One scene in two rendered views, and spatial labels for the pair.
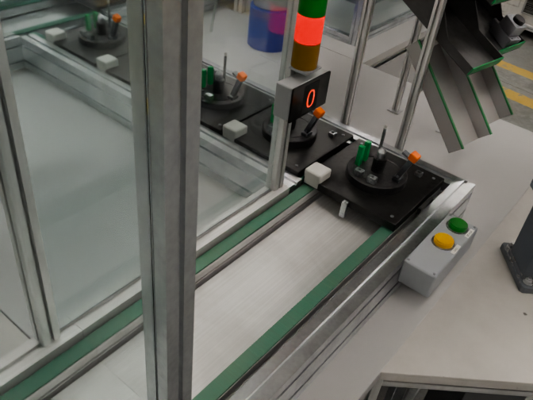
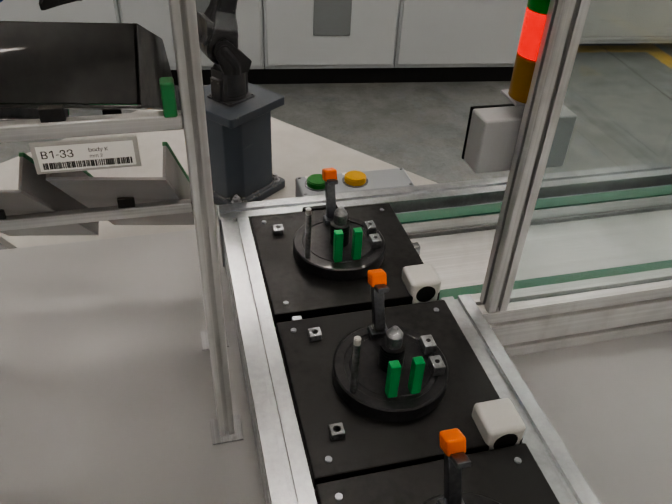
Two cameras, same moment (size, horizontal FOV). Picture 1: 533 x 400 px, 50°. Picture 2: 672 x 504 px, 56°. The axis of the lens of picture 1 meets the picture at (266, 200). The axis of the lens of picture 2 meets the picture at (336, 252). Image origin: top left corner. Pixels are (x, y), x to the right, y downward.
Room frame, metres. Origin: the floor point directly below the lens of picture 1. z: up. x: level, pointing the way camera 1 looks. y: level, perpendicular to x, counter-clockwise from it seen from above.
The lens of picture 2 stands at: (1.70, 0.25, 1.56)
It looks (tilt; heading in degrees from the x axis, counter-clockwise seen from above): 37 degrees down; 220
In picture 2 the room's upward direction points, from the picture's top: 3 degrees clockwise
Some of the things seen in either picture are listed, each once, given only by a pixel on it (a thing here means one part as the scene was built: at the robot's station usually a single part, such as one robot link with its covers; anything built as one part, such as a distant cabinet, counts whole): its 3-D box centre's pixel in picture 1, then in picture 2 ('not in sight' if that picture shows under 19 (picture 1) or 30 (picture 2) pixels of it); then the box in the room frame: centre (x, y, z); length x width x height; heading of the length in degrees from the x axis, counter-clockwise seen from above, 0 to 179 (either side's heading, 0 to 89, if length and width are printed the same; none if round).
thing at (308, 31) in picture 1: (309, 27); (544, 32); (1.01, -0.04, 1.33); 0.05 x 0.05 x 0.05
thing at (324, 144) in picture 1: (290, 118); (392, 351); (1.25, -0.03, 1.01); 0.24 x 0.24 x 0.13; 55
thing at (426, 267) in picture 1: (439, 252); (354, 194); (0.91, -0.37, 0.93); 0.21 x 0.07 x 0.06; 145
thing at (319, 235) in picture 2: (376, 173); (339, 246); (1.10, -0.24, 0.98); 0.14 x 0.14 x 0.02
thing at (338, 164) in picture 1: (374, 180); (338, 256); (1.10, -0.24, 0.96); 0.24 x 0.24 x 0.02; 55
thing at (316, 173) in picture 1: (316, 175); (420, 284); (1.08, -0.11, 0.97); 0.05 x 0.05 x 0.04; 55
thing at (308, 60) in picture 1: (305, 53); (534, 76); (1.01, -0.04, 1.28); 0.05 x 0.05 x 0.05
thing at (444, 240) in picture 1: (442, 241); (355, 180); (0.91, -0.37, 0.96); 0.04 x 0.04 x 0.02
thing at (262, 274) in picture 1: (285, 254); (515, 268); (0.87, -0.05, 0.91); 0.84 x 0.28 x 0.10; 145
